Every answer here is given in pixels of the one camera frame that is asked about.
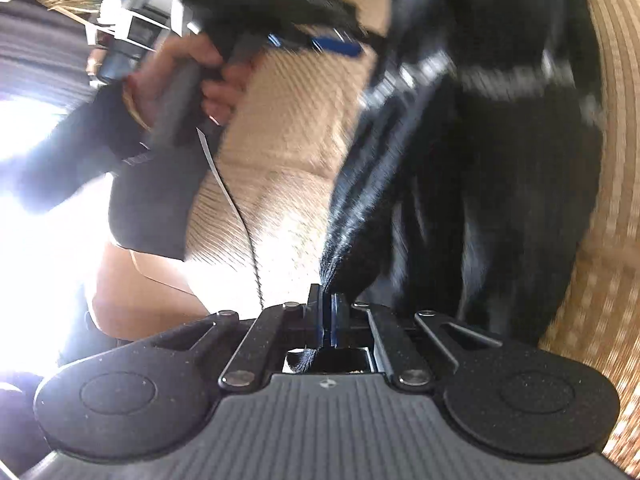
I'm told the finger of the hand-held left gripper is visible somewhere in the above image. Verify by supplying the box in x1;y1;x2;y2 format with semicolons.
310;35;365;57
264;32;304;52

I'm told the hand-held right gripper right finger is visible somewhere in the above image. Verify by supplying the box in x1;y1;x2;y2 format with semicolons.
325;292;503;390

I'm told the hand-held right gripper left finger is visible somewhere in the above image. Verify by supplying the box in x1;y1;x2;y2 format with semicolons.
150;284;328;392

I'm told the black sweater with grey band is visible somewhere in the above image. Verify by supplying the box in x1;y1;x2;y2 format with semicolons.
190;0;608;373

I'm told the person's left forearm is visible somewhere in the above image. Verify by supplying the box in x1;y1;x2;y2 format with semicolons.
15;77;211;261

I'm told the person's left hand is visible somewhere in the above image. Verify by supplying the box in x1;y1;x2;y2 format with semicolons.
125;34;252;132

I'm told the woven tan seat mat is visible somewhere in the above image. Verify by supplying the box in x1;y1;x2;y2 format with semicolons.
185;0;640;466

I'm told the grey striped curtain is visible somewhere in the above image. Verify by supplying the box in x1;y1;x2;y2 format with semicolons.
0;0;112;107

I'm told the person's bare leg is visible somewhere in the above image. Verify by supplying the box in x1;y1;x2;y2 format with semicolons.
92;247;217;342

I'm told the thin cable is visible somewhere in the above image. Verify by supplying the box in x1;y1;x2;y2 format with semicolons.
196;127;266;312

